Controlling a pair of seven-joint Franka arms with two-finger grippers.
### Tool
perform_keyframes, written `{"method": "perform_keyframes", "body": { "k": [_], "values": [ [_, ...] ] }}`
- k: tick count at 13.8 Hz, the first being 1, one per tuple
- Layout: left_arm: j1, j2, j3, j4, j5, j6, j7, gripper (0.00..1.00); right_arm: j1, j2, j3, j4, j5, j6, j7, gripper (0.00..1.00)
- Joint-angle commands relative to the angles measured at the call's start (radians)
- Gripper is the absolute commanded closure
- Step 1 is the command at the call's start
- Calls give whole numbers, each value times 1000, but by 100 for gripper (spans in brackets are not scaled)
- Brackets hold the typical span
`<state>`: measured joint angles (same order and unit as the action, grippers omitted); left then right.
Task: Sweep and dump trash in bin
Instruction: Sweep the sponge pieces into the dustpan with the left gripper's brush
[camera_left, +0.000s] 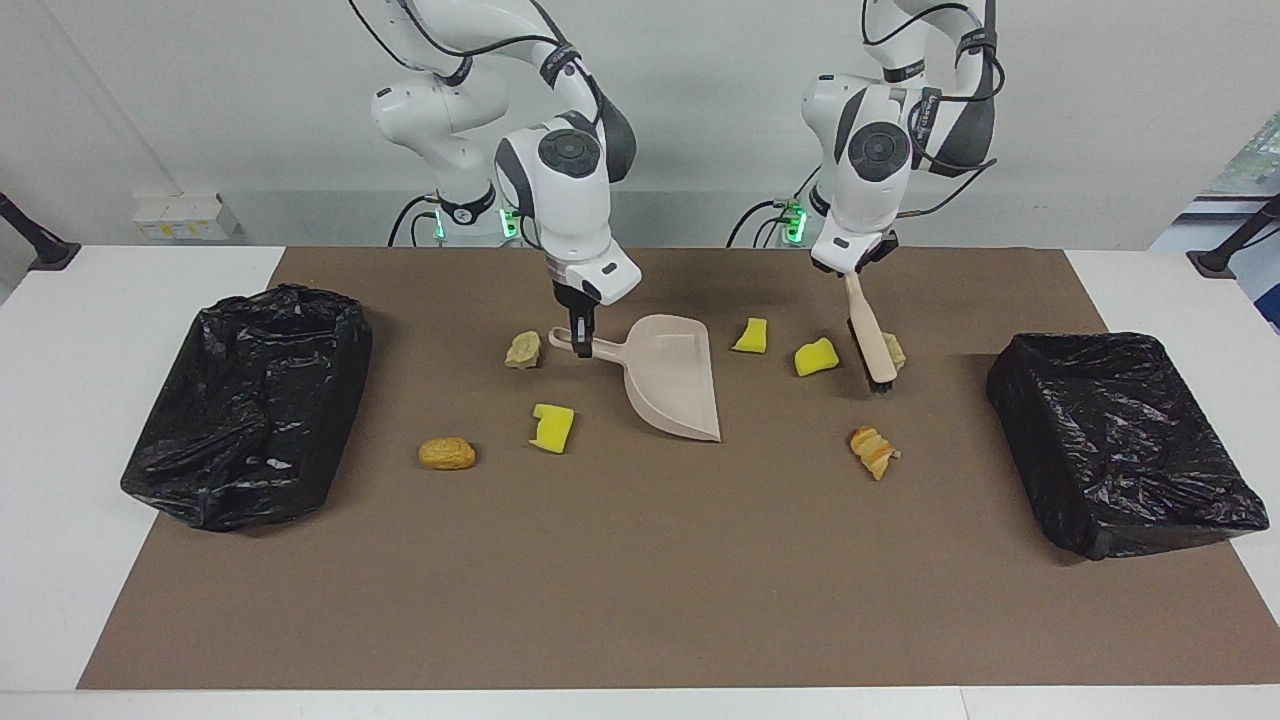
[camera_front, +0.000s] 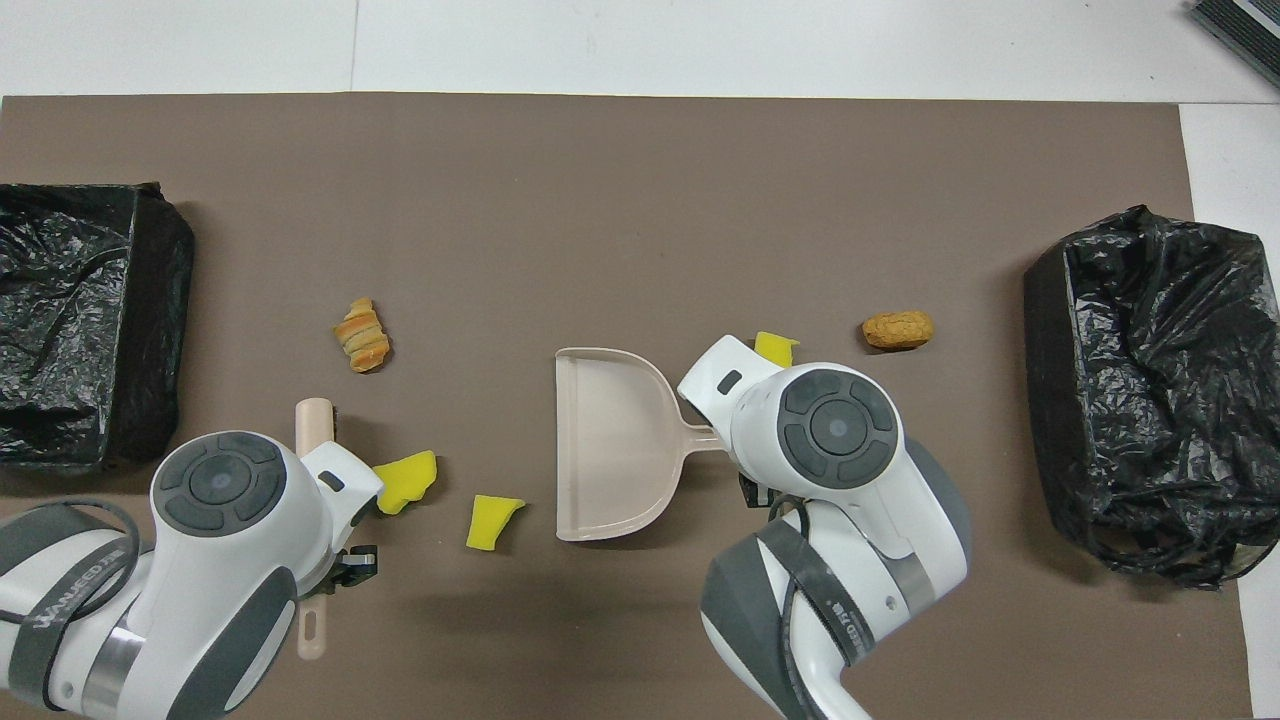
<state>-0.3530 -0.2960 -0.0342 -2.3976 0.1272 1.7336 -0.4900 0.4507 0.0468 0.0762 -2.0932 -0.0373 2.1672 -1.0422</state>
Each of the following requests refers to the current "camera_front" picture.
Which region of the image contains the striped toy croissant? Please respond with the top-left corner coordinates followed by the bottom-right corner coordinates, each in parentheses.
top-left (334, 297), bottom-right (392, 374)

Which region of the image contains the beige plastic dustpan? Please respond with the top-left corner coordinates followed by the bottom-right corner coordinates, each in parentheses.
top-left (555, 347), bottom-right (723, 544)

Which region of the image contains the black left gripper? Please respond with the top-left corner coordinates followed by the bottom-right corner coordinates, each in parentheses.
top-left (324, 545), bottom-right (380, 600)

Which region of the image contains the crumpled black bag lined bin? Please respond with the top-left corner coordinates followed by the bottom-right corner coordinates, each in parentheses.
top-left (1023, 205), bottom-right (1280, 591)

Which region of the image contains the brown table mat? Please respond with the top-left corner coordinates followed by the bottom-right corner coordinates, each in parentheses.
top-left (0, 93), bottom-right (1253, 720)

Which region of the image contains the beige brush with black bristles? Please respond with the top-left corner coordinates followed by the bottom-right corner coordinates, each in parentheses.
top-left (294, 398), bottom-right (348, 661)

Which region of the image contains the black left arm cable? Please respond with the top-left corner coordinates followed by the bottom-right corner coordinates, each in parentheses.
top-left (0, 498), bottom-right (143, 626)

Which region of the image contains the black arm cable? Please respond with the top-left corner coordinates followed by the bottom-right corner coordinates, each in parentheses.
top-left (783, 497), bottom-right (851, 720)
top-left (0, 498), bottom-right (143, 626)

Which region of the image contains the dark grey ribbed device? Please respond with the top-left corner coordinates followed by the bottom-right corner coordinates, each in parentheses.
top-left (1190, 0), bottom-right (1280, 91)

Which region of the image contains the brown toy bun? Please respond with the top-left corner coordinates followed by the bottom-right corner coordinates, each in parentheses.
top-left (862, 310), bottom-right (936, 351)

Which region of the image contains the boxy black bag lined bin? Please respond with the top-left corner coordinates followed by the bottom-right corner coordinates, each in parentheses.
top-left (0, 182), bottom-right (196, 473)

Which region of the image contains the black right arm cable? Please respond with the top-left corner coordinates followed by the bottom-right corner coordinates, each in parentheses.
top-left (783, 497), bottom-right (851, 720)

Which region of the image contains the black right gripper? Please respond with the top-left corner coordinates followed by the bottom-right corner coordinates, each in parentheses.
top-left (737, 471), bottom-right (792, 514)

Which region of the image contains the yellow green sponge piece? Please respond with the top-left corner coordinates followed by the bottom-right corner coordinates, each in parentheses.
top-left (465, 494), bottom-right (527, 553)
top-left (372, 450), bottom-right (439, 517)

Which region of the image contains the notched yellow sponge piece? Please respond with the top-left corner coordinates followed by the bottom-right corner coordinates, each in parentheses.
top-left (752, 331), bottom-right (801, 369)

